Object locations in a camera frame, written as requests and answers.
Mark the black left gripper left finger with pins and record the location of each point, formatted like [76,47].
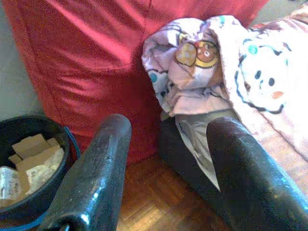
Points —
[91,183]

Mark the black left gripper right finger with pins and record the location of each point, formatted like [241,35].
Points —
[250,187]

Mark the black round waste bin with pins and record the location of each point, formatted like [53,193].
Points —
[48,199]

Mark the brown cardboard scrap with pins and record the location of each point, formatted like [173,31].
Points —
[31,149]

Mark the grey leaf print bed sheet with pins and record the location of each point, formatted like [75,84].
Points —
[195,134]

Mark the white printed paper scrap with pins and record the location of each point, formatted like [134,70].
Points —
[8,183]

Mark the pink bear print blanket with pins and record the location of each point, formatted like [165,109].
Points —
[264,72]

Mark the red beanbag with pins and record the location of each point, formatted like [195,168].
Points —
[84,60]

